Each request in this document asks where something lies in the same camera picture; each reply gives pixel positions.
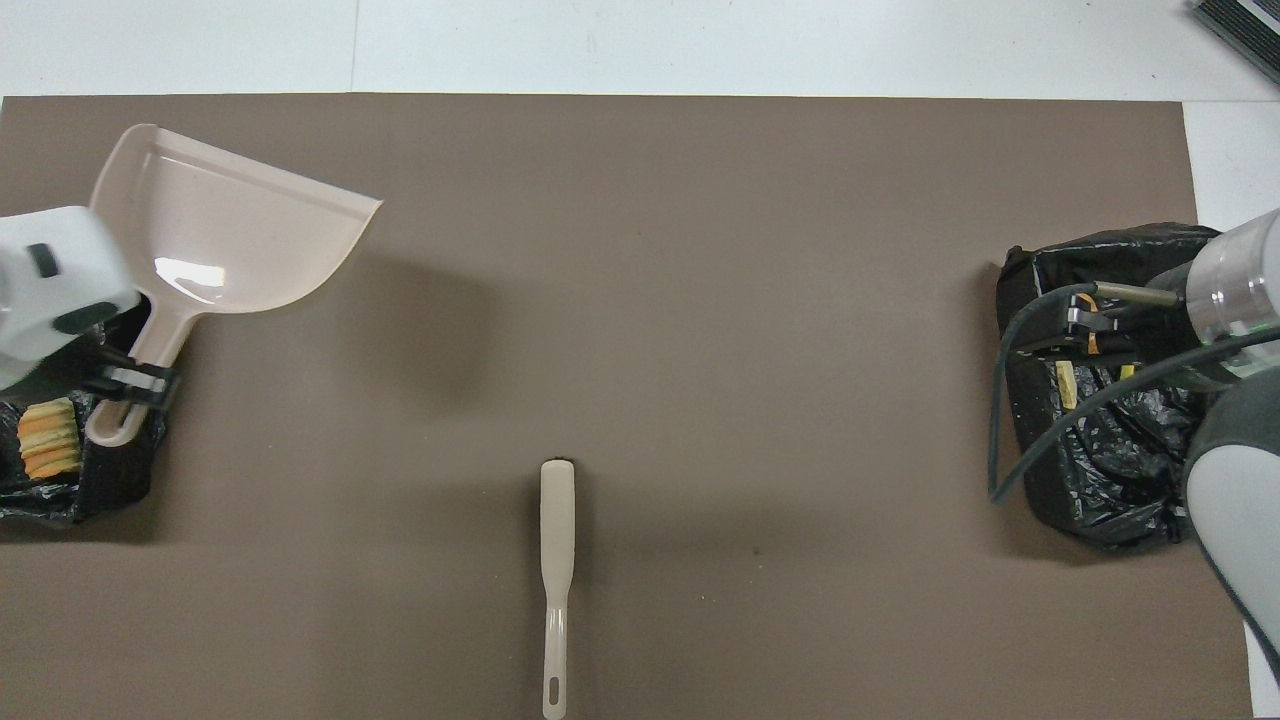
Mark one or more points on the brown table mat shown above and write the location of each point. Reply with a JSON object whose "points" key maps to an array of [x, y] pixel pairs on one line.
{"points": [[700, 300]]}

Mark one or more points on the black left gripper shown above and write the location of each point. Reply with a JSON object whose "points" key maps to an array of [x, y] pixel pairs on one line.
{"points": [[110, 345]]}

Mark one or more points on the bin with crumpled black bag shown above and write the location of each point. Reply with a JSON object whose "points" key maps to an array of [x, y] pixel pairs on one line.
{"points": [[1100, 480]]}

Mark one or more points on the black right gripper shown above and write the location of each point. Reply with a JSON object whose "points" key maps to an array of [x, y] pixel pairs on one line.
{"points": [[1100, 340]]}

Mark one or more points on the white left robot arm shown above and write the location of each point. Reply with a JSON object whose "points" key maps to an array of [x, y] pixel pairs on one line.
{"points": [[50, 290]]}

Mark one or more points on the beige plastic dustpan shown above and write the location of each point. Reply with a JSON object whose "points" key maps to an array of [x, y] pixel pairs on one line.
{"points": [[220, 230]]}

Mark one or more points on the tan foam chunk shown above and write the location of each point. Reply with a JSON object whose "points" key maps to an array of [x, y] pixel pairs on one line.
{"points": [[48, 440]]}

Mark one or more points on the bin with smooth black bag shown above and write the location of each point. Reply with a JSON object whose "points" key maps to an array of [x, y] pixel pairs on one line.
{"points": [[110, 480]]}

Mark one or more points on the ridged beige foam chunk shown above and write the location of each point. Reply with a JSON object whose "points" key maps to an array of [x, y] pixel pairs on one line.
{"points": [[1067, 386]]}

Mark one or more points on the beige hand brush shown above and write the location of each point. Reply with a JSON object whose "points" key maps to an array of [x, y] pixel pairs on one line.
{"points": [[558, 520]]}

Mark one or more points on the grey ribbed panel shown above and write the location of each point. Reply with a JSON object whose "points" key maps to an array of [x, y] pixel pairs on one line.
{"points": [[1245, 25]]}

